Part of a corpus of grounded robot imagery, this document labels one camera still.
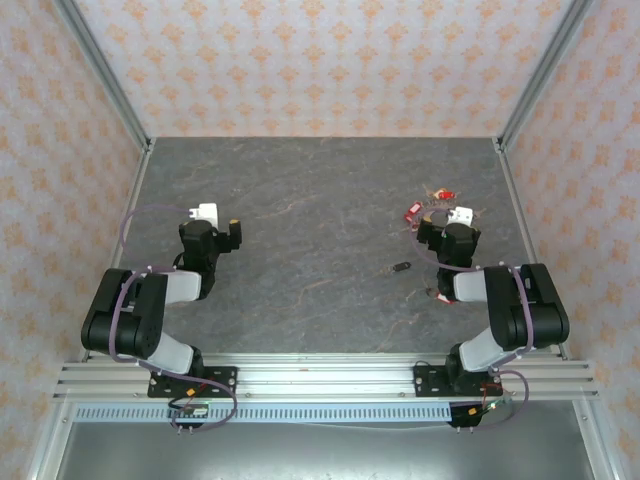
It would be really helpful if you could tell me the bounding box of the steel keyring disc with rings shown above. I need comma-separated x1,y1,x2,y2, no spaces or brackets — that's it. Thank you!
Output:
419,197,489,226

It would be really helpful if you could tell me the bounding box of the small green circuit board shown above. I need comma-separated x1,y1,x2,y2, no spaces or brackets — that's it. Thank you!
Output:
167,399,210,419
464,397,514,417

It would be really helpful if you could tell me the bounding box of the grey sheet metal panel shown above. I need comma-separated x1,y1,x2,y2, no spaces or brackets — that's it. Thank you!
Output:
54,422,599,480

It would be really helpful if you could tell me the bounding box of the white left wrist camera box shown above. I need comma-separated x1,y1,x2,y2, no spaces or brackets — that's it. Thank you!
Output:
188,202,220,227

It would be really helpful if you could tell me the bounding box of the aluminium table side rail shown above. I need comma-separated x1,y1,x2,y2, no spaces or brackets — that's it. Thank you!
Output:
492,137,571,361
79,139,154,362

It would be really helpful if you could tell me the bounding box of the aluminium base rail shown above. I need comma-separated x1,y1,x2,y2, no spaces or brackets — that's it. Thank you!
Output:
53,352,600,401

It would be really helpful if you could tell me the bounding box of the aluminium frame post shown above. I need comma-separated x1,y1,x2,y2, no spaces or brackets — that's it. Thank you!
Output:
574,399,629,480
27,399,76,480
492,0,596,154
52,0,155,154

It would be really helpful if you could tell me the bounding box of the grey slotted cable duct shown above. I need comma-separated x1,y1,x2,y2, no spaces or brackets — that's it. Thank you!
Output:
73,403,454,425

